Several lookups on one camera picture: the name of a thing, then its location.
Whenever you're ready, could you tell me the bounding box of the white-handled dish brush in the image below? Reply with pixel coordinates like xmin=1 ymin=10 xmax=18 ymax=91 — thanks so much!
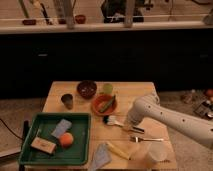
xmin=103 ymin=115 xmax=145 ymax=134

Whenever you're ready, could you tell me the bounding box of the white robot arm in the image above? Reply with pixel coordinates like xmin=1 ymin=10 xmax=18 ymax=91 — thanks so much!
xmin=124 ymin=94 xmax=213 ymax=150

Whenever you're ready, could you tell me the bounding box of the orange bowl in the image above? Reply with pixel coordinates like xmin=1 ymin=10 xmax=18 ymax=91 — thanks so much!
xmin=91 ymin=94 xmax=117 ymax=116

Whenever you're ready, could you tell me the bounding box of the small red background bowl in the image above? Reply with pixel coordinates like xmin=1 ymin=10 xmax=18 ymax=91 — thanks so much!
xmin=75 ymin=14 xmax=86 ymax=24

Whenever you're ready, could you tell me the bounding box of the green plastic cup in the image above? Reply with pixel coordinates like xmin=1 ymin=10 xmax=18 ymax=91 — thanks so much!
xmin=102 ymin=83 xmax=113 ymax=94

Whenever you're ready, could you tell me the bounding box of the green cucumber toy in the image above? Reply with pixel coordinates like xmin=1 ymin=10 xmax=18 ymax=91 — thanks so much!
xmin=99 ymin=95 xmax=116 ymax=113

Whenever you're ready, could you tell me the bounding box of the dark grey cup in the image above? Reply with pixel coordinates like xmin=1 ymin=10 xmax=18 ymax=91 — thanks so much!
xmin=61 ymin=94 xmax=73 ymax=110

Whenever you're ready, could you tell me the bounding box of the grey sponge in tray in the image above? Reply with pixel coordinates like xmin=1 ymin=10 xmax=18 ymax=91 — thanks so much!
xmin=51 ymin=119 xmax=72 ymax=138

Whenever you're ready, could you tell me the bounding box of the silver fork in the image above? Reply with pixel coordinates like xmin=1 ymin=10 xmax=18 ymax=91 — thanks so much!
xmin=130 ymin=136 xmax=164 ymax=143

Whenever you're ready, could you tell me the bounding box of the yellow banana toy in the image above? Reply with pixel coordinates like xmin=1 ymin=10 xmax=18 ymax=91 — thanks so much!
xmin=106 ymin=142 xmax=131 ymax=160

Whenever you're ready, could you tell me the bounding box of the orange ball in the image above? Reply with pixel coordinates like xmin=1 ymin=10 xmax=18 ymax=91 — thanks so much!
xmin=59 ymin=132 xmax=74 ymax=148

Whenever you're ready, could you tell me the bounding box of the grey cloth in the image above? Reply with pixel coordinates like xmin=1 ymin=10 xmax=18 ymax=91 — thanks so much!
xmin=88 ymin=143 xmax=111 ymax=171

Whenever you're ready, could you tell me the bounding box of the green plastic tray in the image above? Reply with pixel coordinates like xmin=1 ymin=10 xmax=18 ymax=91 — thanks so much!
xmin=18 ymin=113 xmax=91 ymax=166

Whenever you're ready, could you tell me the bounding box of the wooden block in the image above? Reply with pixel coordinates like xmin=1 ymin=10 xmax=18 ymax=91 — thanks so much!
xmin=31 ymin=137 xmax=56 ymax=154

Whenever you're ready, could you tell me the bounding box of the dark background dish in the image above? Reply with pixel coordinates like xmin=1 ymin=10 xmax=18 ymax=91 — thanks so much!
xmin=22 ymin=19 xmax=36 ymax=25

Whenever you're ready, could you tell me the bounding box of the black cable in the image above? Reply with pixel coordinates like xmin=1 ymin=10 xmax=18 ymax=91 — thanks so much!
xmin=0 ymin=117 xmax=24 ymax=141

